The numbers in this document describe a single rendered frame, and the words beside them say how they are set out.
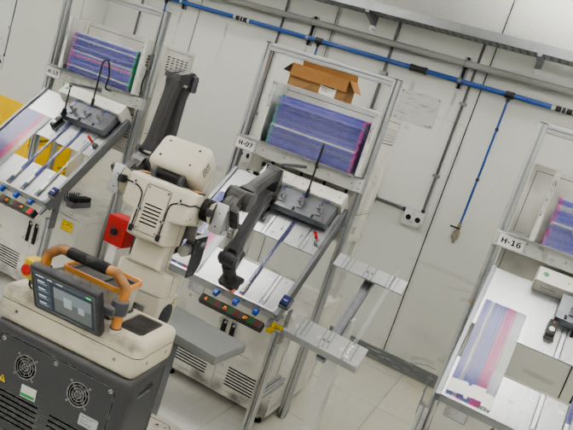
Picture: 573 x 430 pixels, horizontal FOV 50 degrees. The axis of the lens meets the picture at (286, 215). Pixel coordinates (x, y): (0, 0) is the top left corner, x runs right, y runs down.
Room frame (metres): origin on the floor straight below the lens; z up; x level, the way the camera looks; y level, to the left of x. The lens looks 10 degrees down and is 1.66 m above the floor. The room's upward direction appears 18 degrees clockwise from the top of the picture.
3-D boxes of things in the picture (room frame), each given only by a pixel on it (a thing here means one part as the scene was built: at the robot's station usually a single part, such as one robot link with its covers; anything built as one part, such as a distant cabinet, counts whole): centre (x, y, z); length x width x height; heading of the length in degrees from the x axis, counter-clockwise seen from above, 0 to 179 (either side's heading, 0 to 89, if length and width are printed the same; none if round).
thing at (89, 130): (3.72, 1.39, 0.66); 1.01 x 0.73 x 1.31; 158
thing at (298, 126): (3.22, -0.02, 1.52); 0.51 x 0.13 x 0.27; 68
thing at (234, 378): (3.36, -0.01, 0.31); 0.70 x 0.65 x 0.62; 68
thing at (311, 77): (3.54, -0.03, 1.82); 0.68 x 0.30 x 0.20; 68
